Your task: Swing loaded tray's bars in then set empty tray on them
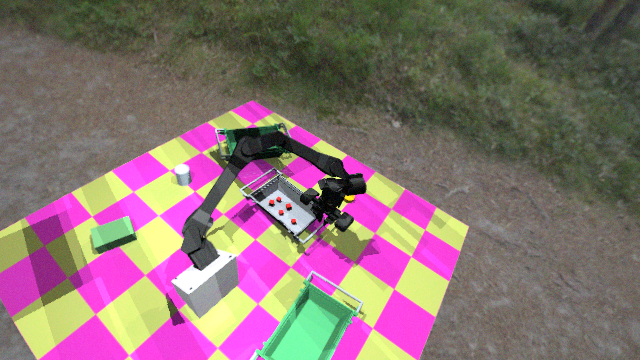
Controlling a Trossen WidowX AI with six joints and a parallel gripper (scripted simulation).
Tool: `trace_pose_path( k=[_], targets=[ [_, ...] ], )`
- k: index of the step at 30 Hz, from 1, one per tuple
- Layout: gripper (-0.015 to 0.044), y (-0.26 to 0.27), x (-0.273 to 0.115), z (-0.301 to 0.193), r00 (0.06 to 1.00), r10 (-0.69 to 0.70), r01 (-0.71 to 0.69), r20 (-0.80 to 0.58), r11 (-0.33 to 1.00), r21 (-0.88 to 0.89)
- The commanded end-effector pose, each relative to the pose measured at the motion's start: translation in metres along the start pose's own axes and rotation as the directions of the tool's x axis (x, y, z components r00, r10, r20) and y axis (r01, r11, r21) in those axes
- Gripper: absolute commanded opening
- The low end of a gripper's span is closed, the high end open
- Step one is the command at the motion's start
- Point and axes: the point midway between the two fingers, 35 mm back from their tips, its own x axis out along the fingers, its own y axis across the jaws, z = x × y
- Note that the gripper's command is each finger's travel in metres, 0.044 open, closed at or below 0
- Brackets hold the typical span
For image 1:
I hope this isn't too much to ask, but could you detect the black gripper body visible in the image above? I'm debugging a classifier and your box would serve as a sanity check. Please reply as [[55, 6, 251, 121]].
[[300, 188, 354, 232]]

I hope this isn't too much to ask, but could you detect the green rectangular block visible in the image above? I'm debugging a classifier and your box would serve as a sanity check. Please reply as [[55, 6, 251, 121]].
[[91, 216, 137, 254]]

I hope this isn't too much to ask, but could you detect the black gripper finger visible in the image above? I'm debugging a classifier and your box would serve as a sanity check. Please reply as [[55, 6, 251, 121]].
[[311, 208, 324, 223], [323, 215, 337, 226]]

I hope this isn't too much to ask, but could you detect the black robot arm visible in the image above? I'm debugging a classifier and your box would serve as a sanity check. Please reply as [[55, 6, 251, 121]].
[[180, 130, 367, 271]]

